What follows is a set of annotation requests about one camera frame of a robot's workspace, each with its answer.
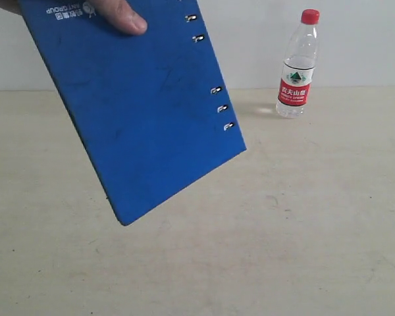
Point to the person's bare hand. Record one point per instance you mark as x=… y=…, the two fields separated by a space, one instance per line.
x=118 y=13

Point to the blue ring binder notebook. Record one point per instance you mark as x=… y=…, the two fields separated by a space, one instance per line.
x=152 y=111

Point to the clear water bottle red cap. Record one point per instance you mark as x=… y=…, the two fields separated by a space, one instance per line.
x=298 y=66

